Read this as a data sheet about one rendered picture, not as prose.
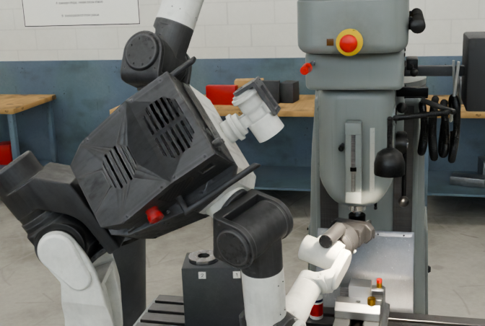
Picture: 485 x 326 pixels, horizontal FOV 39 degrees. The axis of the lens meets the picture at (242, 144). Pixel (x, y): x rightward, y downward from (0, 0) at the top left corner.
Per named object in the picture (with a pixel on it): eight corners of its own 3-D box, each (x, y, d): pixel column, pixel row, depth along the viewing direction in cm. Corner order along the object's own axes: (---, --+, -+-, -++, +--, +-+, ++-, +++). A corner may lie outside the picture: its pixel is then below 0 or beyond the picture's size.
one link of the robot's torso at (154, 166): (99, 275, 128) (255, 172, 122) (28, 130, 139) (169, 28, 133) (163, 277, 155) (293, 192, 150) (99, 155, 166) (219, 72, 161)
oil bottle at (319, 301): (322, 320, 201) (321, 286, 199) (308, 319, 202) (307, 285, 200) (323, 314, 205) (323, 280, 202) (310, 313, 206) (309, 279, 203)
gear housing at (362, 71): (404, 91, 165) (405, 49, 162) (304, 91, 171) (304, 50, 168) (405, 71, 196) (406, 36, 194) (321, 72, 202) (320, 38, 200)
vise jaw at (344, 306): (379, 322, 185) (379, 309, 184) (334, 317, 188) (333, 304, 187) (381, 311, 190) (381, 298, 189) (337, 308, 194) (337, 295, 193)
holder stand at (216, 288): (259, 326, 199) (257, 262, 195) (185, 327, 201) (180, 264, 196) (260, 306, 211) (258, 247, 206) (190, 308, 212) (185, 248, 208)
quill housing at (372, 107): (395, 210, 176) (396, 89, 168) (315, 208, 181) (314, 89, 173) (396, 188, 194) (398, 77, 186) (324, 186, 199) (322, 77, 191)
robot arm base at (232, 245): (239, 285, 135) (257, 247, 129) (193, 244, 140) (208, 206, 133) (282, 250, 146) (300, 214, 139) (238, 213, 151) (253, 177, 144)
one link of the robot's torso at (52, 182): (-25, 188, 143) (40, 141, 140) (-2, 171, 156) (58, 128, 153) (58, 289, 148) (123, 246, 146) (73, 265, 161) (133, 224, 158)
